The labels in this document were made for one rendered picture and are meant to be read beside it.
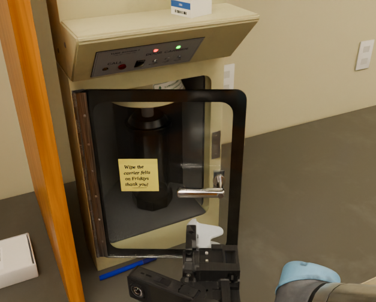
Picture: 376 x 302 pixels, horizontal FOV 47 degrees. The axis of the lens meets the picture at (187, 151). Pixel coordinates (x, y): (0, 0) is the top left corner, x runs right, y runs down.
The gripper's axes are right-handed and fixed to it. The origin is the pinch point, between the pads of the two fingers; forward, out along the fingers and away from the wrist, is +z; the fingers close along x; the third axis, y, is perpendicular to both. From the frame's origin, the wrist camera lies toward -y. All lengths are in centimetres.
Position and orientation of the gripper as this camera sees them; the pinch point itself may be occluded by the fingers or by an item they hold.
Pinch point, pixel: (190, 225)
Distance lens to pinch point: 74.4
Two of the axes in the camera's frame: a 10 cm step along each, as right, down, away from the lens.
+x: -0.1, -8.7, -5.0
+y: 10.0, 0.0, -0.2
